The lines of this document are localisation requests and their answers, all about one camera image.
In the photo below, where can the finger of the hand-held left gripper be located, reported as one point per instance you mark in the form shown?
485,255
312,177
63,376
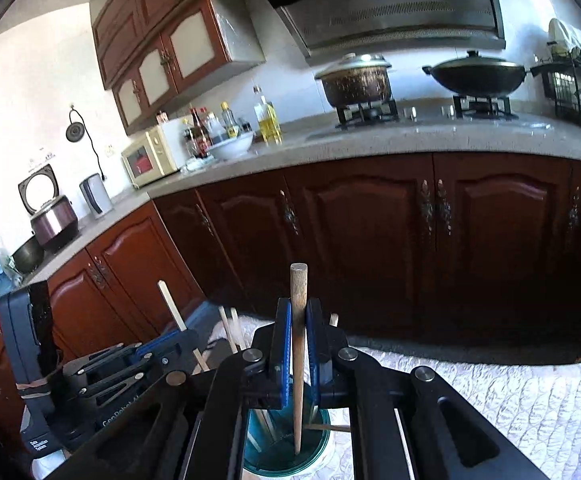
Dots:
135,380
130,350

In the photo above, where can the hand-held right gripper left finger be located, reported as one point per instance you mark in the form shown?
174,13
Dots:
284,350

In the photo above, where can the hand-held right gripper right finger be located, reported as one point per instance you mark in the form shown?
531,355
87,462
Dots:
313,350

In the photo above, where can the thick brown wooden chopstick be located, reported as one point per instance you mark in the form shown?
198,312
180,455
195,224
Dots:
298,310

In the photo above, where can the thin pale wooden chopstick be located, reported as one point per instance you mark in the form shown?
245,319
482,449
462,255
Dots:
238,330
330,427
226,325

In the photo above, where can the teal and white utensil holder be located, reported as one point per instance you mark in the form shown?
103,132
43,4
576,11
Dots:
280,455

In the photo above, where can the small black pot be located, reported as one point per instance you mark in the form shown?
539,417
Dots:
28,255

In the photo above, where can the maroon rice cooker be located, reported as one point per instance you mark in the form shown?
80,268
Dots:
53,225

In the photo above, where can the brown wooden lower cabinets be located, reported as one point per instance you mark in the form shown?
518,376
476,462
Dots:
360,240

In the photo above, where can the brown wooden cabinets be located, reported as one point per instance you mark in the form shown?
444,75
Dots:
120,25
360,240

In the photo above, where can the white and grey kettle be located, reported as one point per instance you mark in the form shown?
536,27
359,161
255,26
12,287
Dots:
95,197

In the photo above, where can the white quilted cloth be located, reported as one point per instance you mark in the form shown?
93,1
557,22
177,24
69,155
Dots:
495,400

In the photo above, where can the cream microwave oven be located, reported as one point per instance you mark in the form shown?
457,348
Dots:
145,160

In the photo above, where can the white bowl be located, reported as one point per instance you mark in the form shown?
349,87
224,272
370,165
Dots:
233,147

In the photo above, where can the grey stone countertop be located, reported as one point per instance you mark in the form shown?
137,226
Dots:
370,142

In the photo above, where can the dark sauce bottle red label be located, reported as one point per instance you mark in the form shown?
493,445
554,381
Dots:
200,140

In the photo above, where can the yellow cooking oil bottle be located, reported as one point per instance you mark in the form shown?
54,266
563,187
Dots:
269,125

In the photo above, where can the clear glass bottle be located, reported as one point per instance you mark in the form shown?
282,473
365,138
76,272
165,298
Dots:
229,122

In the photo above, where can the gas stove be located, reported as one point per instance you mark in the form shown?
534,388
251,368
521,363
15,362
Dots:
420,115

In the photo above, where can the brown cooking pot with lid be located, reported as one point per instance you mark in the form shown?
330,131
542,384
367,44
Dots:
355,87

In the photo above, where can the black wok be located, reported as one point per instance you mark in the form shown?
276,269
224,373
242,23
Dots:
475,80

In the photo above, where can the brown wooden upper cabinets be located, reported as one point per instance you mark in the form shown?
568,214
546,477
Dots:
120,25

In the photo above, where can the range hood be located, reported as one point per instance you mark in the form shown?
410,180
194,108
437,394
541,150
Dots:
395,10

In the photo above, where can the black dish rack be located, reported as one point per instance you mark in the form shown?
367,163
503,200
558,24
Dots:
570,90

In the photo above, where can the white wall outlet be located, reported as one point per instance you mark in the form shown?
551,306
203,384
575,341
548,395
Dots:
109,151

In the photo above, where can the dark round wall fixture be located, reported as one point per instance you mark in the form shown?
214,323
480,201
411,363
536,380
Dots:
74,132

